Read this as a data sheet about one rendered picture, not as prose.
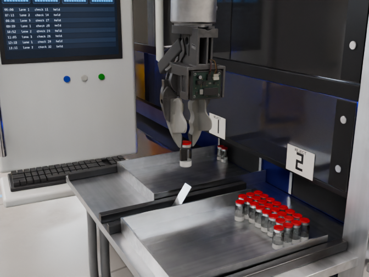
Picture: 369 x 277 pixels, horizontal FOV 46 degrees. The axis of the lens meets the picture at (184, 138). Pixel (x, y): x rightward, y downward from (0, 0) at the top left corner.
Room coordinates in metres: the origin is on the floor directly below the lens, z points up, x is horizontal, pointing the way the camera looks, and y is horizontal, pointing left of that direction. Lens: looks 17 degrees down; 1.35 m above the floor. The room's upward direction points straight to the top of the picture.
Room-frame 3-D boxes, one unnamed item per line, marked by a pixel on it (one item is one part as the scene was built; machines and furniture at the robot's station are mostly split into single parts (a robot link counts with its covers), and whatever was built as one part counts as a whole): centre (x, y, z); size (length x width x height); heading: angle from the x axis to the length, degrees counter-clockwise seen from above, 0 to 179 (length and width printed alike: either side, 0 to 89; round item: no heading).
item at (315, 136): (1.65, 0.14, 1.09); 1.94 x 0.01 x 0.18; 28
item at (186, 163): (0.75, 0.00, 1.09); 0.02 x 0.02 x 0.04
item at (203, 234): (0.81, -0.07, 0.90); 0.34 x 0.26 x 0.04; 118
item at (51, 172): (1.37, 0.38, 0.82); 0.40 x 0.14 x 0.02; 115
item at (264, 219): (0.86, -0.17, 0.90); 0.18 x 0.02 x 0.05; 28
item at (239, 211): (0.90, -0.13, 0.90); 0.02 x 0.02 x 0.05
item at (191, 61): (0.74, -0.02, 1.26); 0.09 x 0.08 x 0.12; 26
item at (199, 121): (0.75, -0.03, 1.15); 0.06 x 0.03 x 0.09; 26
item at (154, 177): (1.16, -0.01, 0.90); 0.34 x 0.26 x 0.04; 118
